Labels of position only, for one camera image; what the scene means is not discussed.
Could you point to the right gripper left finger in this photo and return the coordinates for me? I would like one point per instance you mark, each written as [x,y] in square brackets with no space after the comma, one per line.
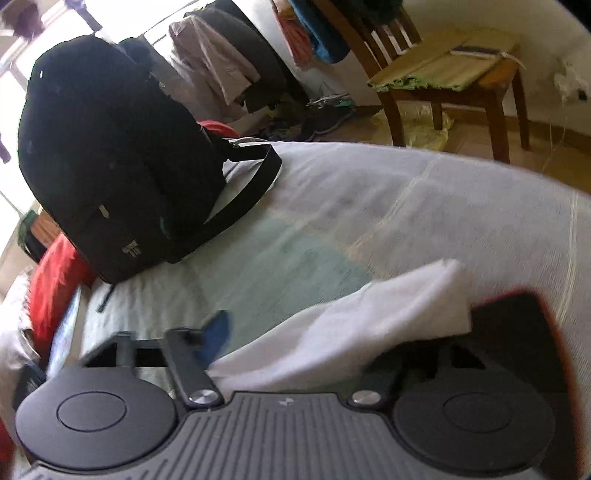
[188,353]

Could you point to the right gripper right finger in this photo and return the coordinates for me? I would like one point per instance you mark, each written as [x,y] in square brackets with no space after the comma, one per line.
[514,332]

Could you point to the white printed sweatshirt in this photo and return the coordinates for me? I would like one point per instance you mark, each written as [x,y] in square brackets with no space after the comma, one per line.
[334,341]

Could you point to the hanging clothes rack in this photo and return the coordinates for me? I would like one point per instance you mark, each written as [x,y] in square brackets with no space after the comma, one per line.
[231,69]

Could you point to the red pillow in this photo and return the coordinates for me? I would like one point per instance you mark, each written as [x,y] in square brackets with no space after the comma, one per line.
[61,270]

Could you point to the black backpack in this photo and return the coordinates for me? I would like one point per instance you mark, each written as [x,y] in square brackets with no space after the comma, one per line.
[125,171]

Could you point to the green cloth on chair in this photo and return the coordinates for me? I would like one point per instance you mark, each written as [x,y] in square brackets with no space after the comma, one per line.
[429,64]

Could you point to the book on chair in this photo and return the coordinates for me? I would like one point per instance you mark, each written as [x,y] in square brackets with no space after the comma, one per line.
[476,52]

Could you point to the wooden chair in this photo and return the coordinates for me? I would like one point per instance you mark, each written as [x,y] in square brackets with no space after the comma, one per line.
[377,40]

